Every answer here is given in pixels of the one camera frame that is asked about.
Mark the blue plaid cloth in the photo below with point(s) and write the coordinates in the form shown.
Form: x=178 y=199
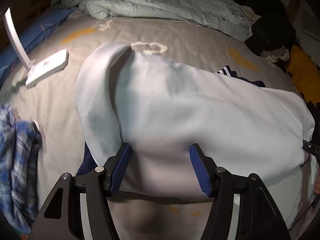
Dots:
x=20 y=160

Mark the blue pillow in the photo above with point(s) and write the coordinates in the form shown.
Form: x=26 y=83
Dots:
x=37 y=35

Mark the pale grey duvet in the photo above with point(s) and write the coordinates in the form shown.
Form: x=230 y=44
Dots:
x=150 y=2

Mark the yellow cloth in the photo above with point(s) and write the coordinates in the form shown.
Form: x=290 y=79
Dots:
x=305 y=75

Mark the white and navy varsity jacket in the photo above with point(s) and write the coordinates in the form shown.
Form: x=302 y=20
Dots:
x=187 y=110

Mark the beige crumpled clothes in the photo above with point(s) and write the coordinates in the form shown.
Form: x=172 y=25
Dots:
x=277 y=55

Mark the person's right hand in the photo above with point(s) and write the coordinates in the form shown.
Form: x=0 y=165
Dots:
x=317 y=183

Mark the white desk lamp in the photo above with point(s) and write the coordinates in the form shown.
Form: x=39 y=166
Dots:
x=47 y=66

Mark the black jacket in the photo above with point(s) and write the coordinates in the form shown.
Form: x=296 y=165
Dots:
x=270 y=32

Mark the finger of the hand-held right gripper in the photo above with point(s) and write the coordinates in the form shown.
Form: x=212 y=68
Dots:
x=311 y=147

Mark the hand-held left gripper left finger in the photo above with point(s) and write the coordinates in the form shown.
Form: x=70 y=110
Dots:
x=120 y=170

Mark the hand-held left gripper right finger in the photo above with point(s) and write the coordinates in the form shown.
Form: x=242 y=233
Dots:
x=200 y=172

